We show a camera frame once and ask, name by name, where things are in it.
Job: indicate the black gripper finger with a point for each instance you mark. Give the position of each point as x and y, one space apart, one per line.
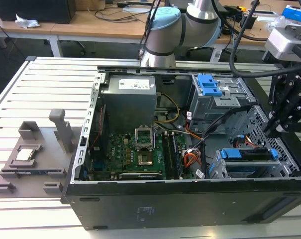
293 99
274 99

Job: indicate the hard disk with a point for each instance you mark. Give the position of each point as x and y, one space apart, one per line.
231 153

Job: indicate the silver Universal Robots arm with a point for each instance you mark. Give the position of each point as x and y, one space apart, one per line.
165 37

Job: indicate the silver disk bay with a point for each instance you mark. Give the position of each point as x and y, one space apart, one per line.
284 164

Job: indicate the black RAM slot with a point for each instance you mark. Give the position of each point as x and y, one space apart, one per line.
168 156
177 154

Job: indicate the silver optical drive cage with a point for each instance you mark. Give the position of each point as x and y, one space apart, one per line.
215 107

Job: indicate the blue plastic latch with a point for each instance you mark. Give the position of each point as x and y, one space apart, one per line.
208 84

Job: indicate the clear plastic bag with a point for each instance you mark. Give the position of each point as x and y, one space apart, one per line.
278 23

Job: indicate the small black box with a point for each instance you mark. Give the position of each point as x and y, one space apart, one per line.
251 23

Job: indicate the blue cardboard box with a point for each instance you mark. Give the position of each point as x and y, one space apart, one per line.
293 13

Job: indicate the CPU socket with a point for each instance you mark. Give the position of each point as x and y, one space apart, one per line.
144 159

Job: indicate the grey power supply unit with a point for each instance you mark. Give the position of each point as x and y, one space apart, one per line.
128 104

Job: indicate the black graphics card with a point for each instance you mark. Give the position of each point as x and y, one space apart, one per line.
140 175

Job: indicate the black PC case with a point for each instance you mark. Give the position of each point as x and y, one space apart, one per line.
165 209

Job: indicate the green motherboard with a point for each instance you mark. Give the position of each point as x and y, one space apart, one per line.
120 154

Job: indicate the wooden desk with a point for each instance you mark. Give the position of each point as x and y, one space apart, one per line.
90 27

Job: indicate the grey parts rack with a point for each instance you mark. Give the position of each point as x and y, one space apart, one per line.
48 154

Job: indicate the silver CPU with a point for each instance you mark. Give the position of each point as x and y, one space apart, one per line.
25 154

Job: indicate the large black box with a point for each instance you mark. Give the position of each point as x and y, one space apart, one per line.
33 10

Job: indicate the crumpled white paper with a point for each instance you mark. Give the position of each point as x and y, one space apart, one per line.
27 22

